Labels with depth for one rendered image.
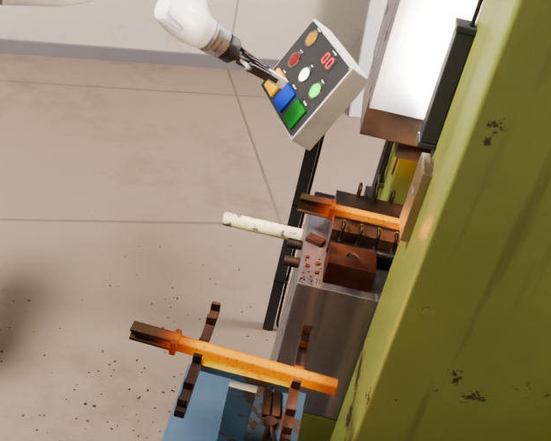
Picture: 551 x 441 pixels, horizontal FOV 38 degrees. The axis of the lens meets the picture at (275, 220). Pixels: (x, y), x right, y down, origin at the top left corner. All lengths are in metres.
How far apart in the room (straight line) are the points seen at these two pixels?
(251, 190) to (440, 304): 2.34
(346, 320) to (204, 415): 0.42
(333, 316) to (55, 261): 1.59
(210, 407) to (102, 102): 2.70
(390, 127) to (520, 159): 0.49
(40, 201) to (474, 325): 2.38
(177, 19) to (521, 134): 1.05
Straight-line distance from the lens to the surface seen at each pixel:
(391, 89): 1.76
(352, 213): 2.07
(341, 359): 2.11
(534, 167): 1.46
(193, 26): 2.16
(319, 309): 2.00
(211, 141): 4.18
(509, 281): 1.60
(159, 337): 1.70
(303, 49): 2.58
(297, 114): 2.42
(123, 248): 3.41
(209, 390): 1.98
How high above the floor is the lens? 2.16
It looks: 36 degrees down
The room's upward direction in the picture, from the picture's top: 13 degrees clockwise
